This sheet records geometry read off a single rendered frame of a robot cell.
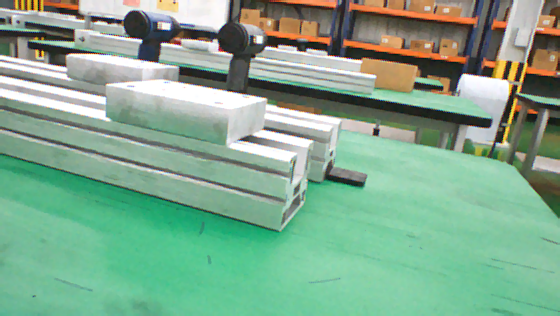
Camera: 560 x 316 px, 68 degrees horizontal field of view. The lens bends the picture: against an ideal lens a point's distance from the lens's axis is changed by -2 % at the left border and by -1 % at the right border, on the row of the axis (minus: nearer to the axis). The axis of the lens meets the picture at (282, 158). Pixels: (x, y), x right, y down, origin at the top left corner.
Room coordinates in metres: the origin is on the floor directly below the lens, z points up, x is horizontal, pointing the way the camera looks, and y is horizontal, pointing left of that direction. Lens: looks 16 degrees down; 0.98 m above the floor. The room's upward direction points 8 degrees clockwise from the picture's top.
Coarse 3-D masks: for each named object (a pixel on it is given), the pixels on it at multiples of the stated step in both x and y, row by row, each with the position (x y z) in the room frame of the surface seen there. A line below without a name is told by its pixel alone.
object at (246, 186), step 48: (0, 96) 0.53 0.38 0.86; (48, 96) 0.59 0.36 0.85; (96, 96) 0.60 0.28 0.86; (0, 144) 0.53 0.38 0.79; (48, 144) 0.50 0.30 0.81; (96, 144) 0.48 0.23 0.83; (144, 144) 0.46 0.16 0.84; (192, 144) 0.44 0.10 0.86; (240, 144) 0.44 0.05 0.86; (288, 144) 0.49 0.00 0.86; (144, 192) 0.46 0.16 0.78; (192, 192) 0.44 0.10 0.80; (240, 192) 0.44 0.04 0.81; (288, 192) 0.43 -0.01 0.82
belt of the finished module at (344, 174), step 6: (330, 168) 0.65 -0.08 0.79; (336, 168) 0.65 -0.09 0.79; (342, 168) 0.66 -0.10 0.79; (330, 174) 0.62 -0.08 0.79; (336, 174) 0.62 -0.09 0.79; (342, 174) 0.63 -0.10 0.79; (348, 174) 0.63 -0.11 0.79; (354, 174) 0.64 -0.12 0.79; (360, 174) 0.64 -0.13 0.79; (366, 174) 0.64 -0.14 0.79; (348, 180) 0.61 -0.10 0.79; (354, 180) 0.61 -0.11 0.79; (360, 180) 0.61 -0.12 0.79
